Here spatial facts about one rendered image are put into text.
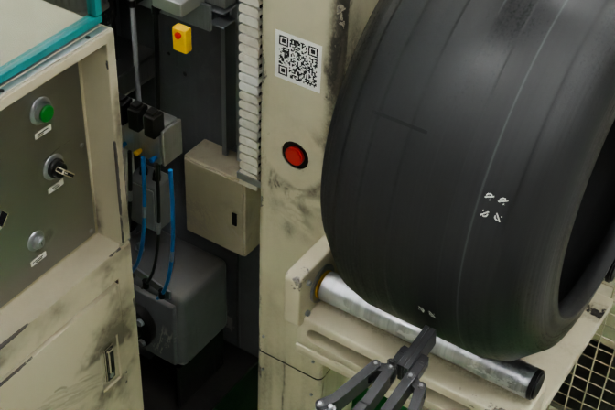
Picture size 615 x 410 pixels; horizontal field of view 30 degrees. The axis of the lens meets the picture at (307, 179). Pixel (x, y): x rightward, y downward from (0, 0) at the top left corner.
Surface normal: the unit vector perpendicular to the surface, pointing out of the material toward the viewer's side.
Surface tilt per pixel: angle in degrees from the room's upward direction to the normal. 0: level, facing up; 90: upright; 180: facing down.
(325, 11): 90
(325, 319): 0
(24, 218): 90
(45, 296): 0
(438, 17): 37
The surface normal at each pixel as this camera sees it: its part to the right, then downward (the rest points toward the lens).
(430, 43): -0.35, -0.24
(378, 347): 0.04, -0.79
